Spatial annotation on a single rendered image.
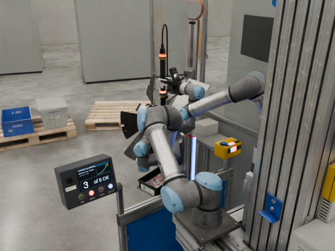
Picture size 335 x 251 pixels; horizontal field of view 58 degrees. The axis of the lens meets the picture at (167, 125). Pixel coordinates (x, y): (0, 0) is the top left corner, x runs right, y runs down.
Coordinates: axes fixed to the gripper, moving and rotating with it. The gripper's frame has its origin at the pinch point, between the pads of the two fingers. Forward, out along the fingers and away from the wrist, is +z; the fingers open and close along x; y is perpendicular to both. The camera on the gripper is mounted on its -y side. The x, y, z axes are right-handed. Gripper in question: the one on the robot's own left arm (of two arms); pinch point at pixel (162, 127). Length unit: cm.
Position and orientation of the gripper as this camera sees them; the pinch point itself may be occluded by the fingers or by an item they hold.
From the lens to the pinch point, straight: 201.8
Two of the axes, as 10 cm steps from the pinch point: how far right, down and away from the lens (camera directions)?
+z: 3.2, -3.8, 8.7
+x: 1.0, 9.2, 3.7
